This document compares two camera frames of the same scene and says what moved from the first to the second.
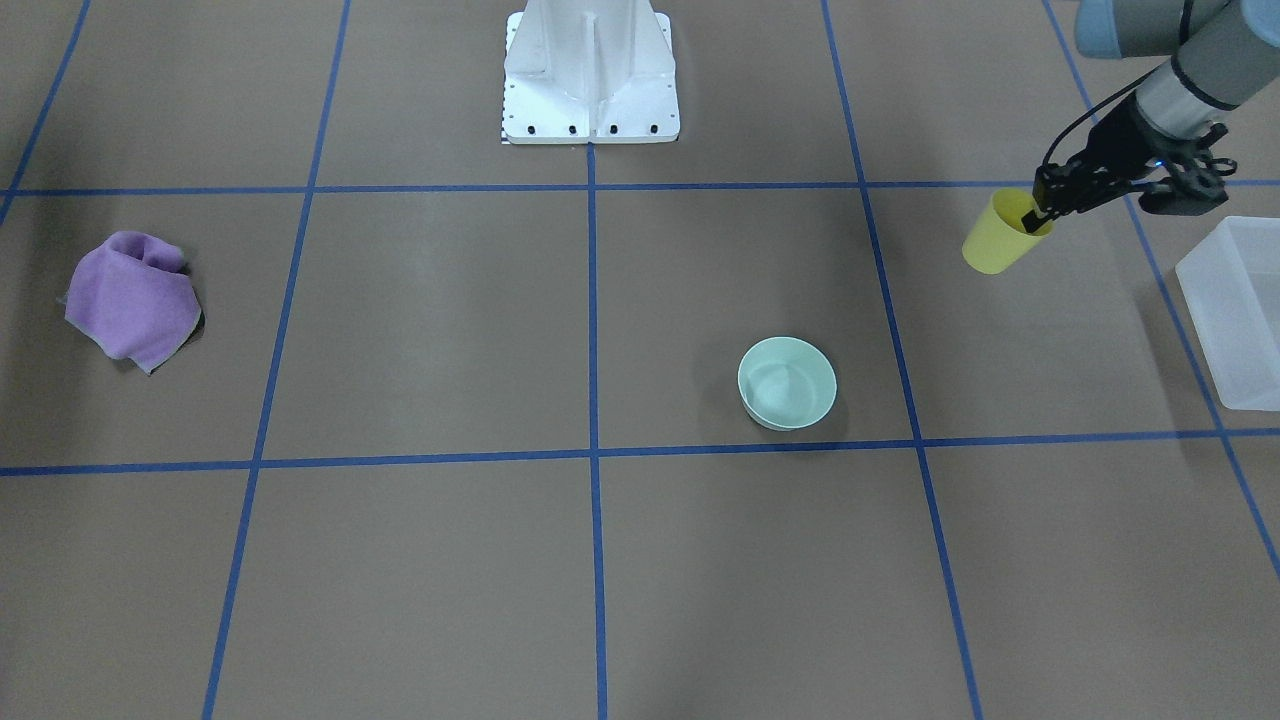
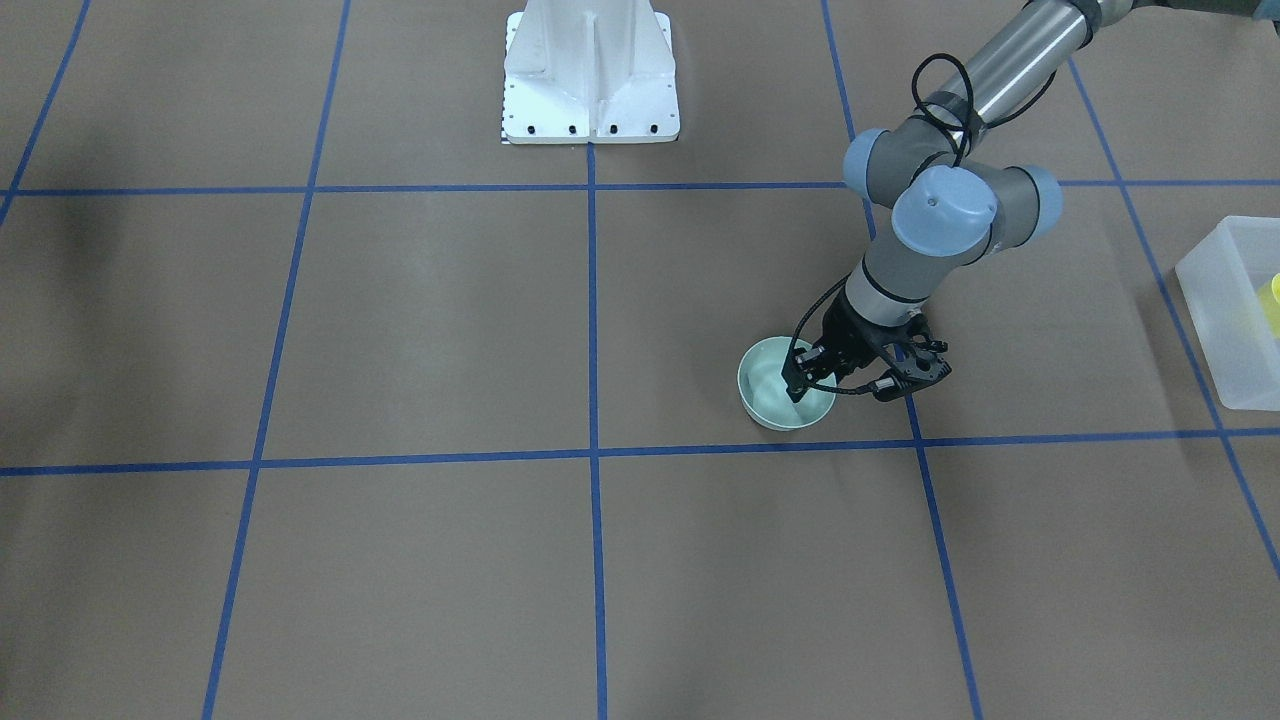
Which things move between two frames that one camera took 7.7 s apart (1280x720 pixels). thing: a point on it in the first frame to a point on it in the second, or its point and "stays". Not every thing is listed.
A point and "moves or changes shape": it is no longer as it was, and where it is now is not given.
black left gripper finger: (1073, 198) to (823, 370)
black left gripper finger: (1051, 188) to (795, 376)
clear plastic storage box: (1230, 285) stays
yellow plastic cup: (998, 241) moves or changes shape
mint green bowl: (785, 383) stays
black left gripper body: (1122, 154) to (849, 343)
